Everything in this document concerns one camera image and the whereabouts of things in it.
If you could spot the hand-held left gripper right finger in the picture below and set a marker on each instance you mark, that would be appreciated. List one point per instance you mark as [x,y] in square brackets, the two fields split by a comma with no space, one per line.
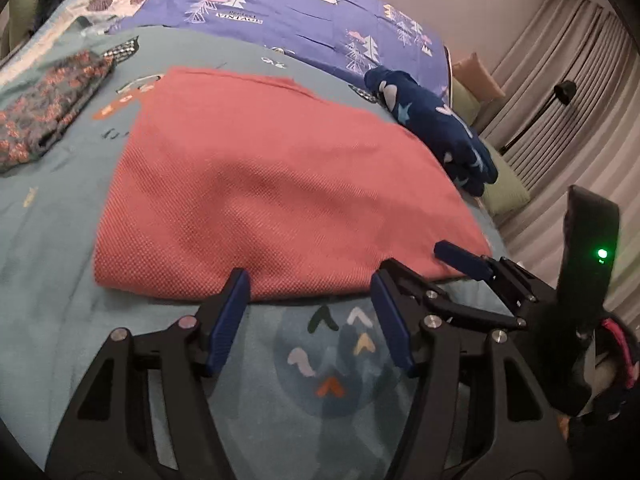
[392,325]

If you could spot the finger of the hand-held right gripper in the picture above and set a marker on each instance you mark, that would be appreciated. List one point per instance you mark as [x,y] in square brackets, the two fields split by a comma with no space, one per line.
[470,314]
[460,259]

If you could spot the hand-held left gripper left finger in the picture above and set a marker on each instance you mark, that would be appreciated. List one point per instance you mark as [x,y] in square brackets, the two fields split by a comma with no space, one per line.
[227,325]

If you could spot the salmon long-sleeve shirt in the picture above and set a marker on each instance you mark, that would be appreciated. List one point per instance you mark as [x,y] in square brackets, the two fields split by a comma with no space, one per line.
[275,185]

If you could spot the person's right forearm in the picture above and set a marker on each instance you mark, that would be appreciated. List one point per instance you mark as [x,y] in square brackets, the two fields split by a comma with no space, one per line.
[615,410]

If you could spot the large green pillow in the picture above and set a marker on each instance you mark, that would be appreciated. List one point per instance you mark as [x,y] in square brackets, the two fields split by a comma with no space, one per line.
[507,190]

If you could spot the navy star-print fleece garment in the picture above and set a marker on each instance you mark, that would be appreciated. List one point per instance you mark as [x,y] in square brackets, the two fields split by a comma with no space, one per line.
[440,125]

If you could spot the teal printed quilt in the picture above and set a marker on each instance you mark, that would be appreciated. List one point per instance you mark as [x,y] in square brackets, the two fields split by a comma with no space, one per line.
[60,260]

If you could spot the black floor lamp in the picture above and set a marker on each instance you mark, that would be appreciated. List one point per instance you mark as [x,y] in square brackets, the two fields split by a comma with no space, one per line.
[565,91]

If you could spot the peach cushion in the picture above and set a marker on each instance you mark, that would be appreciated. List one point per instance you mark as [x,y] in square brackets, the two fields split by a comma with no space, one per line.
[477,77]

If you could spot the beige curtain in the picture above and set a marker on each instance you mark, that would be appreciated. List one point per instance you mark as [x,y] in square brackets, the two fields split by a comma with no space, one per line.
[550,35]

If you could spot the floral patterned pants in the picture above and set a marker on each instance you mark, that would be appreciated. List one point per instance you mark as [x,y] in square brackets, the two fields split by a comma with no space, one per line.
[45,110]

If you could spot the purple tree-print sheet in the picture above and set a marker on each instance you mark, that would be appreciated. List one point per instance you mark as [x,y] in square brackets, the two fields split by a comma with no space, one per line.
[300,15]

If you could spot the green cushion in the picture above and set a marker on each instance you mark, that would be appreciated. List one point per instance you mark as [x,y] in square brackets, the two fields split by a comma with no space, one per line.
[22,15]

